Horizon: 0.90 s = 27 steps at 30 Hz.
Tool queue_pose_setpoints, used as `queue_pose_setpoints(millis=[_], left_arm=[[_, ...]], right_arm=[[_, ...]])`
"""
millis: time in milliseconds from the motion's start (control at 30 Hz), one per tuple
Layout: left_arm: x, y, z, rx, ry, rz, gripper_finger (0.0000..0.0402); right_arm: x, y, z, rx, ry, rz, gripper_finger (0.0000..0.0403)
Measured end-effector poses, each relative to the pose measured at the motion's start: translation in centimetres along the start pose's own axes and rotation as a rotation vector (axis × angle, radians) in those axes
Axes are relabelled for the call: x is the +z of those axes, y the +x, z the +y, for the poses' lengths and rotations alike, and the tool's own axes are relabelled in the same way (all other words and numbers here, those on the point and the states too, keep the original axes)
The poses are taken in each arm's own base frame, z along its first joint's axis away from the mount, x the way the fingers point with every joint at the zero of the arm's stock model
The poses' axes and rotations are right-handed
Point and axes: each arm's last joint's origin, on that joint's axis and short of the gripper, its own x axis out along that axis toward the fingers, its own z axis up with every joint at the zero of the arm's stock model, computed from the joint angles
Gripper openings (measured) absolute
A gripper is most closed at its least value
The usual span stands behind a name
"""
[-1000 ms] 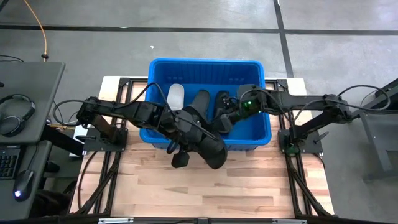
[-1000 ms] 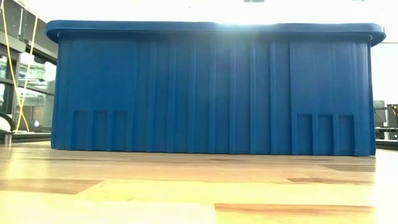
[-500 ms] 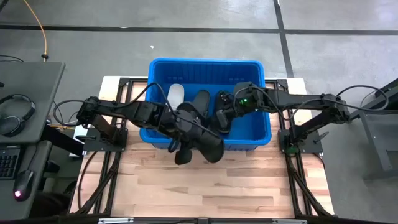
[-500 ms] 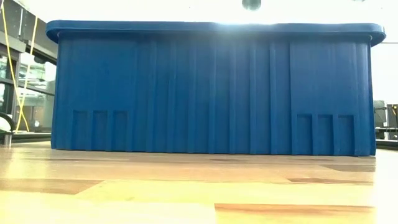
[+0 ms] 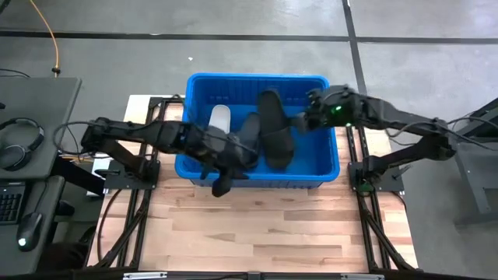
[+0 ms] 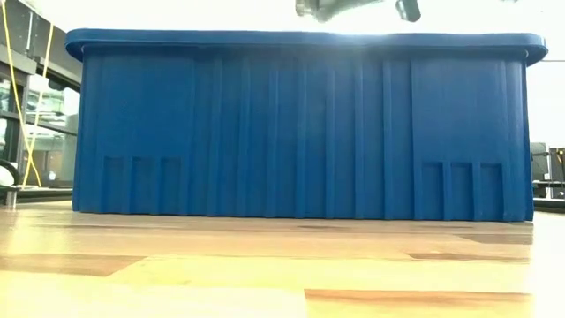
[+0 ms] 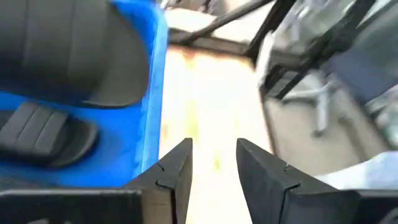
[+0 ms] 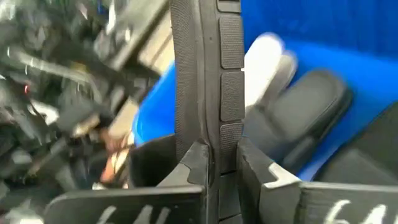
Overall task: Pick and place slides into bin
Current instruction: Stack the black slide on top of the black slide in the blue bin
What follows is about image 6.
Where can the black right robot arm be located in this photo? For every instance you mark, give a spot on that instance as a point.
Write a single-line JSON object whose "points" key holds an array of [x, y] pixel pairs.
{"points": [[408, 9]]}

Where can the blue plastic bin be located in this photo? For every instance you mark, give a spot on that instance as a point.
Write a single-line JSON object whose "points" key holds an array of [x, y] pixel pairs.
{"points": [[309, 132]]}

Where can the background equipment rack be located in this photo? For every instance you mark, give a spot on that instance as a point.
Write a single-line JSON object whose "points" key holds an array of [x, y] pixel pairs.
{"points": [[547, 170]]}

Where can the black aluminium frame rails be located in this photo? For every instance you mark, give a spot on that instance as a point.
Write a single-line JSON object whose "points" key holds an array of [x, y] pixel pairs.
{"points": [[44, 195], [549, 204]]}

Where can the dark metal window frame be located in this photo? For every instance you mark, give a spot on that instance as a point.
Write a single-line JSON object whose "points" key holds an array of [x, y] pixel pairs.
{"points": [[20, 132]]}

